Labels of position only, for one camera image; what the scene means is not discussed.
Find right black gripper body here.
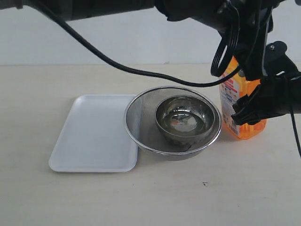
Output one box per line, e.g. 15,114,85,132
249,75,293,125

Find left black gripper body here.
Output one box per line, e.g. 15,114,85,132
211,0,274,80

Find orange dish soap bottle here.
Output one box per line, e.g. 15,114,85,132
219,70,268,139

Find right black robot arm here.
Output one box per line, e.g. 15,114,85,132
231,72,301,125

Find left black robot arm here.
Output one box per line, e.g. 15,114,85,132
0,0,279,81

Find small stainless steel bowl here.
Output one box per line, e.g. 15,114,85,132
155,95,217,143

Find steel mesh strainer basket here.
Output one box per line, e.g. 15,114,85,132
124,86,222,161

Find white rectangular plastic tray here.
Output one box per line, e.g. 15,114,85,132
48,95,138,173

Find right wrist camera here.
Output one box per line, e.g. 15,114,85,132
237,40,299,81

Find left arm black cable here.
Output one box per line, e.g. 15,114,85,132
28,0,261,89

